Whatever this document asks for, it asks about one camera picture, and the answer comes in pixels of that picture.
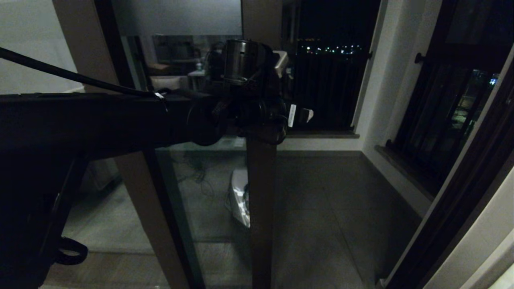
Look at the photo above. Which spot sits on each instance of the brown framed fixed glass door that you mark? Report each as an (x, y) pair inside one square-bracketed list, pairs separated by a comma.
[(90, 48)]

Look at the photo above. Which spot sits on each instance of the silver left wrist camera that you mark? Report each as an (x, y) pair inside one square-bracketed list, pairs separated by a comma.
[(281, 62)]

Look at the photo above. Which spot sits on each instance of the dark brown door jamb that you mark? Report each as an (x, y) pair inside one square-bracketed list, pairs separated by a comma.
[(457, 200)]

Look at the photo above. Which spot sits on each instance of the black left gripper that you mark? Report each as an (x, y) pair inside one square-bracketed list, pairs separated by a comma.
[(257, 108)]

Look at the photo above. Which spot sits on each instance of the grey floor rug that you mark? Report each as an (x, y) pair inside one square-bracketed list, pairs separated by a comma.
[(108, 224)]

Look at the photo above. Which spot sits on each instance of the brown framed sliding glass door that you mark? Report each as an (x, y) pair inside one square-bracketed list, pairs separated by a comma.
[(263, 200)]

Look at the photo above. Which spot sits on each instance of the dark framed window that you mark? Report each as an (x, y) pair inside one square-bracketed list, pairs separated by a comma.
[(461, 52)]

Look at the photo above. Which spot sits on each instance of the black window guard railing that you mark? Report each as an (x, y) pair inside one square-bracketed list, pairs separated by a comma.
[(418, 60)]

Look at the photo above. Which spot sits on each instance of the black metal balcony railing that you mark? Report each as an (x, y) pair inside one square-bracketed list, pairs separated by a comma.
[(333, 58)]

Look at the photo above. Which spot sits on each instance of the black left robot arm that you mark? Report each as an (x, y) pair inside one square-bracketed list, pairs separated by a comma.
[(80, 120)]

